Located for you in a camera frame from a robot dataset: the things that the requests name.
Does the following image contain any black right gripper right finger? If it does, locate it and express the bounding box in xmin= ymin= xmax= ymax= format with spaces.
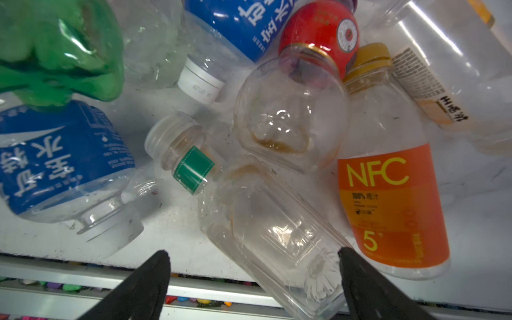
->
xmin=338 ymin=247 xmax=434 ymax=320

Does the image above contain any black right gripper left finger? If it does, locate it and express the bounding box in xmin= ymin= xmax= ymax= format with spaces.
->
xmin=80 ymin=250 xmax=171 ymax=319

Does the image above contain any clear square bottle green band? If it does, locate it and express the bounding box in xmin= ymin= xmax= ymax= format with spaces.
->
xmin=145 ymin=111 xmax=348 ymax=319

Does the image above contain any orange NFC juice bottle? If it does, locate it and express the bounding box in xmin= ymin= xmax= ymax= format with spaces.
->
xmin=337 ymin=43 xmax=450 ymax=280

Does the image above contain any clear bottle blue label white cap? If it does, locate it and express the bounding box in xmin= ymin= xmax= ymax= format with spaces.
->
xmin=1 ymin=100 xmax=152 ymax=257

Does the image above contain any round clear bottle red label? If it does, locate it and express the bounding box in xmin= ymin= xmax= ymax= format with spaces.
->
xmin=234 ymin=1 xmax=359 ymax=174

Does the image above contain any clear bottle white orange label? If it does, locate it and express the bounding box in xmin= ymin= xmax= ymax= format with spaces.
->
xmin=364 ymin=1 xmax=511 ymax=156

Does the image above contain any green soda bottle yellow cap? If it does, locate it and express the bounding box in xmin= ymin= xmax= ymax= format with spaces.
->
xmin=1 ymin=1 xmax=124 ymax=109

